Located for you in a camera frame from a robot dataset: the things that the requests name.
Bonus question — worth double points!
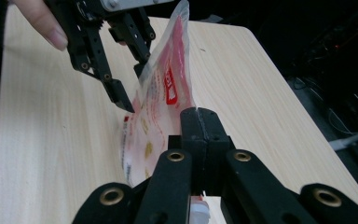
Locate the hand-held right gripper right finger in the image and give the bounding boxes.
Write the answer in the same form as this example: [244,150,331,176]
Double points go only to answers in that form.
[198,107,319,224]

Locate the white desk leg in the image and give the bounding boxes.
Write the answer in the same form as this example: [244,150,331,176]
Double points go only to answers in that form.
[328,125,358,152]

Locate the red and white refill pouch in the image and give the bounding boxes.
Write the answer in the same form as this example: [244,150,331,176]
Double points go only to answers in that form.
[119,0,212,224]

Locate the black floor cables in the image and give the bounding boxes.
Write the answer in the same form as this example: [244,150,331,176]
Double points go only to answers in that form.
[292,74,358,141]

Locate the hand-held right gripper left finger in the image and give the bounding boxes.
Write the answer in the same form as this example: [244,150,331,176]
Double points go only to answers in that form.
[133,106,207,224]

